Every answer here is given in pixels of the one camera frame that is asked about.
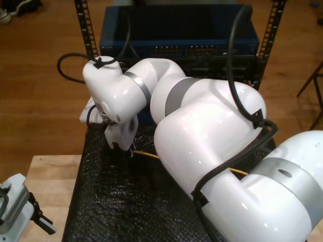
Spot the blue base board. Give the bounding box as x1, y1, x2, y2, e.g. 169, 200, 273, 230
136, 108, 158, 126

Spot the dark blue shoe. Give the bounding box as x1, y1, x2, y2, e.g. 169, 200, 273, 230
6, 0, 44, 16

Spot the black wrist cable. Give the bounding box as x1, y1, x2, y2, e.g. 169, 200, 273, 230
85, 104, 108, 131

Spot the blue Netgear network switch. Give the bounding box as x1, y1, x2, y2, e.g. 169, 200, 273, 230
98, 5, 260, 56

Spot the dark wooden chair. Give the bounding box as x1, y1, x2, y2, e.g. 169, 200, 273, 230
296, 59, 323, 131

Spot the white sneaker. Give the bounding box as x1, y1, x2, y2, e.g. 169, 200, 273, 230
0, 7, 13, 25

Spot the black Dell server unit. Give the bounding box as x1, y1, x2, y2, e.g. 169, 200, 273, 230
118, 54, 265, 88

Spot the black bubble-wrap mat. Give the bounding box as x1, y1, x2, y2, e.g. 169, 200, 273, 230
62, 122, 280, 242

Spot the black perforated rack frame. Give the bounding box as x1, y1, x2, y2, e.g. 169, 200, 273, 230
74, 0, 288, 91

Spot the yellow network cable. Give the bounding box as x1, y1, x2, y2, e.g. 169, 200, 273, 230
133, 150, 250, 176

